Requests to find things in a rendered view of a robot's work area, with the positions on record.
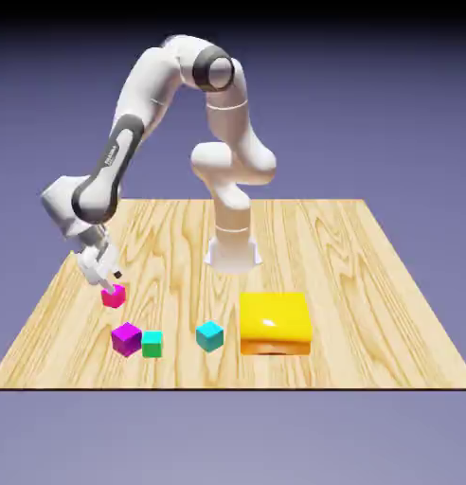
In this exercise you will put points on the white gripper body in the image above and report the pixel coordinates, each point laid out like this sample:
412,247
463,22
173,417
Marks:
94,263

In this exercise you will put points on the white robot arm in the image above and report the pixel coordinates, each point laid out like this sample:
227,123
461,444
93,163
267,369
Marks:
225,125

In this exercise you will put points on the small pink cube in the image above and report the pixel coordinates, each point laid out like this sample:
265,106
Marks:
114,297

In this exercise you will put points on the small purple cube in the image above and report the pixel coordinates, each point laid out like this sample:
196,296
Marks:
126,338

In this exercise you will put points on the small green cube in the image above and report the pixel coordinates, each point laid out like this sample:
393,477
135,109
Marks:
152,344

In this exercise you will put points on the small cyan cube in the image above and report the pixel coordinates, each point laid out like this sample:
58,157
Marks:
210,335

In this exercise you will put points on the large yellow box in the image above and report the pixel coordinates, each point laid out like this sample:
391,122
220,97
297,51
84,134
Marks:
274,320

